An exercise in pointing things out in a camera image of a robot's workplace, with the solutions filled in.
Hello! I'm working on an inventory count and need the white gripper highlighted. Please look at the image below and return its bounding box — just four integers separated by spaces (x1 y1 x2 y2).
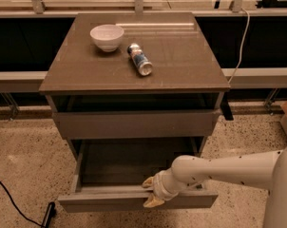
142 170 179 208

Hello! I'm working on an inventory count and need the grey drawer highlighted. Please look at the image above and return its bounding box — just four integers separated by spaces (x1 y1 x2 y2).
53 110 220 140
57 137 220 214

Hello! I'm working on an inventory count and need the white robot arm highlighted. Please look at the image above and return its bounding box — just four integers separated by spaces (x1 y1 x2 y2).
143 147 287 228

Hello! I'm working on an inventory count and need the grey top drawer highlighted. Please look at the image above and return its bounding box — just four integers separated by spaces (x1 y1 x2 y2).
53 110 220 140

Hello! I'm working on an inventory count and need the grey drawer cabinet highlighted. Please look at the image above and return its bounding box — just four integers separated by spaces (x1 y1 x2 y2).
40 12 230 154

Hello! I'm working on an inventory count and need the black plug device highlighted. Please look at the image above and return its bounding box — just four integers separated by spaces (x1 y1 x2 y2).
42 202 56 228

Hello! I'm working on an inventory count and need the blue silver drink can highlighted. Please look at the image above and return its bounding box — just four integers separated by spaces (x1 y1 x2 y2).
127 43 153 76

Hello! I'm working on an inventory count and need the white ceramic bowl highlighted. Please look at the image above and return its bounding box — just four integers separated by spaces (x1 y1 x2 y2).
90 25 124 52

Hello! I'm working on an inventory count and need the black floor cable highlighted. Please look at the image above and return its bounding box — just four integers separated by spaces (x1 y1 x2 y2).
0 174 45 228

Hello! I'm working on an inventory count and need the metal railing frame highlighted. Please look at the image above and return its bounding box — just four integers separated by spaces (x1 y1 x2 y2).
0 0 287 117

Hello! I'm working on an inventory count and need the white cable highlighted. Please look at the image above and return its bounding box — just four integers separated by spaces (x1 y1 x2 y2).
227 7 251 85

